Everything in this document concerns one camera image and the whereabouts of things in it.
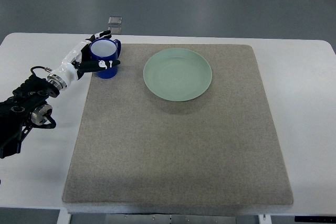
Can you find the lower metal floor plate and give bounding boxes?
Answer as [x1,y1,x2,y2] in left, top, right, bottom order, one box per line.
[108,26,122,35]

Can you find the upper metal floor plate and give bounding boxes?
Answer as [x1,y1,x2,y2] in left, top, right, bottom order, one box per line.
[108,16,122,25]

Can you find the light green plate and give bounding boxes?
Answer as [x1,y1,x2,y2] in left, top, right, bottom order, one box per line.
[143,48,212,102]

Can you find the metal floor plate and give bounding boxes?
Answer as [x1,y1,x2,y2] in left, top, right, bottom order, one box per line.
[108,16,122,25]
[108,26,122,35]

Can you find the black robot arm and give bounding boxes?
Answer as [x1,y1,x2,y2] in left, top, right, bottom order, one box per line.
[1,66,60,159]

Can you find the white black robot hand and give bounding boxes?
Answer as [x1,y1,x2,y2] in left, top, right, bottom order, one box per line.
[47,30,113,90]

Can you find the blue mug white inside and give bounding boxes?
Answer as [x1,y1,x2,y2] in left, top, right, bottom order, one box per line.
[90,38,121,79]

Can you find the grey felt mat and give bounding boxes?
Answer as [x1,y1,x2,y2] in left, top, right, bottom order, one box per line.
[62,44,293,211]

